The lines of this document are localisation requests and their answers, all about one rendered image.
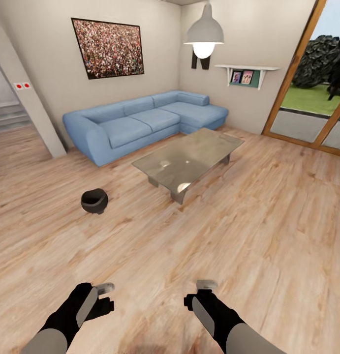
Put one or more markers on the cauldron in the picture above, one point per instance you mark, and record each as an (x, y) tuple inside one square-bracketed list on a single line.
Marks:
[(94, 201)]

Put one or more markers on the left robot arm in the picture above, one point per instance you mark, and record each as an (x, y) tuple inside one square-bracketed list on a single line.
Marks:
[(83, 304)]

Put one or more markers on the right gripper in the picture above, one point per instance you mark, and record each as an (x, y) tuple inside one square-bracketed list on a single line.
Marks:
[(188, 301)]

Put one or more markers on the decorative sign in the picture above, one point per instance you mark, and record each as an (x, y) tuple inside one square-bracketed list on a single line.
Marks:
[(205, 62)]

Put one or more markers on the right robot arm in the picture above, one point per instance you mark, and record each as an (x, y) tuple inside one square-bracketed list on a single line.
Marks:
[(233, 334)]

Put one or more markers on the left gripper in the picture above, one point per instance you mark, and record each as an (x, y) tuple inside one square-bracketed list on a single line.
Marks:
[(103, 308)]

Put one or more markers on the coffee table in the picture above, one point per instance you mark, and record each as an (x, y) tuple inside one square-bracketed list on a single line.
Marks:
[(179, 164)]

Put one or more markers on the sofa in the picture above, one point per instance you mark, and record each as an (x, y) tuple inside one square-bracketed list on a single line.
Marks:
[(108, 133)]

